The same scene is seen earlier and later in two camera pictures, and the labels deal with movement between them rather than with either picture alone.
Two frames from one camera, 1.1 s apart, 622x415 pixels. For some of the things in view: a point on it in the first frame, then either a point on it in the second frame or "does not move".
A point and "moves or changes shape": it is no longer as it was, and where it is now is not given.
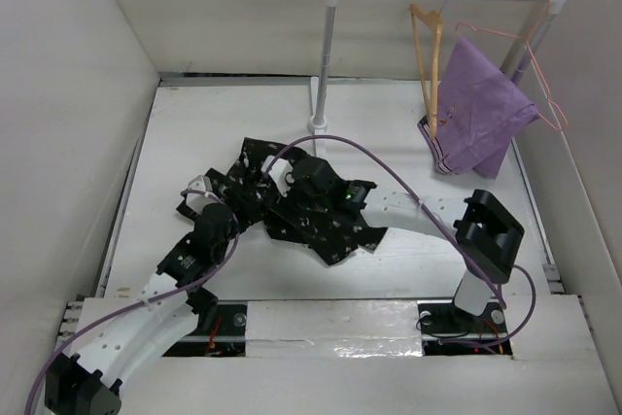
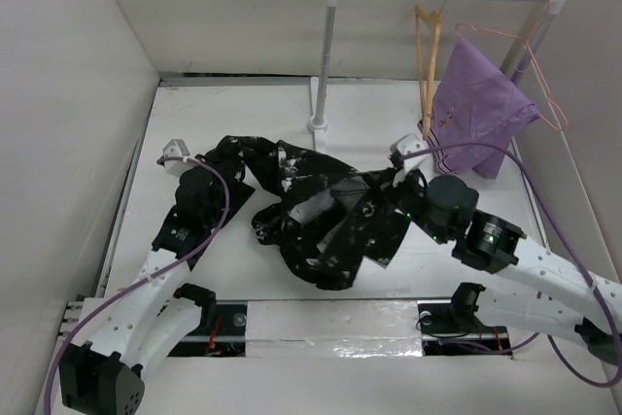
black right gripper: (292, 190) → (415, 176)
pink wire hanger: (525, 37) does not move
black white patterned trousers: (259, 190) moves or changes shape
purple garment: (479, 111) does not move
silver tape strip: (333, 328) does not move
